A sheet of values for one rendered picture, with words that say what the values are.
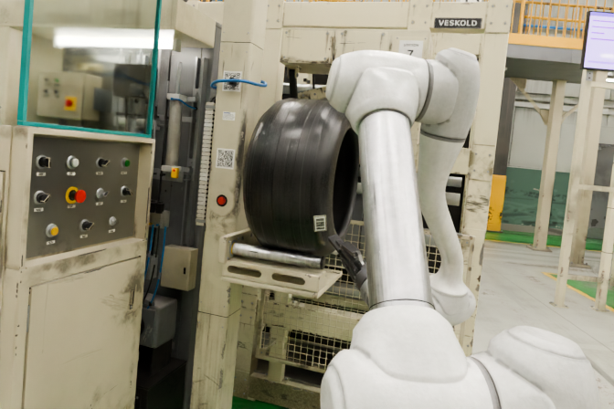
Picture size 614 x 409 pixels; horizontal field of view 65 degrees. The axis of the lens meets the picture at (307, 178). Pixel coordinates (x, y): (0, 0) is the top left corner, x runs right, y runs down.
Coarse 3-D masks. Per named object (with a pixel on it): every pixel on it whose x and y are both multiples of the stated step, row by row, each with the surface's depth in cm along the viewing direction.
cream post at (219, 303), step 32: (224, 0) 180; (256, 0) 177; (224, 32) 179; (256, 32) 180; (224, 64) 180; (256, 64) 183; (224, 96) 180; (256, 96) 186; (224, 128) 181; (224, 192) 181; (224, 224) 182; (224, 288) 182; (224, 320) 182; (224, 352) 183; (192, 384) 187; (224, 384) 186
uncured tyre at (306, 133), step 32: (256, 128) 164; (288, 128) 157; (320, 128) 155; (352, 128) 178; (256, 160) 156; (288, 160) 152; (320, 160) 151; (352, 160) 199; (256, 192) 156; (288, 192) 152; (320, 192) 152; (352, 192) 195; (256, 224) 161; (288, 224) 156
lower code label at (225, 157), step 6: (222, 150) 181; (228, 150) 180; (234, 150) 180; (222, 156) 181; (228, 156) 180; (234, 156) 180; (216, 162) 182; (222, 162) 181; (228, 162) 180; (228, 168) 180
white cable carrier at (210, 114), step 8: (208, 104) 183; (208, 112) 184; (208, 120) 184; (208, 128) 184; (208, 136) 184; (208, 144) 184; (208, 152) 184; (208, 160) 188; (208, 168) 187; (208, 176) 187; (200, 184) 186; (200, 192) 185; (200, 200) 185; (200, 208) 186; (200, 216) 186; (200, 224) 186
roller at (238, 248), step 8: (232, 248) 172; (240, 248) 171; (248, 248) 171; (256, 248) 170; (264, 248) 170; (272, 248) 170; (248, 256) 171; (256, 256) 170; (264, 256) 169; (272, 256) 168; (280, 256) 167; (288, 256) 166; (296, 256) 166; (304, 256) 165; (312, 256) 165; (320, 256) 165; (296, 264) 166; (304, 264) 165; (312, 264) 164; (320, 264) 163
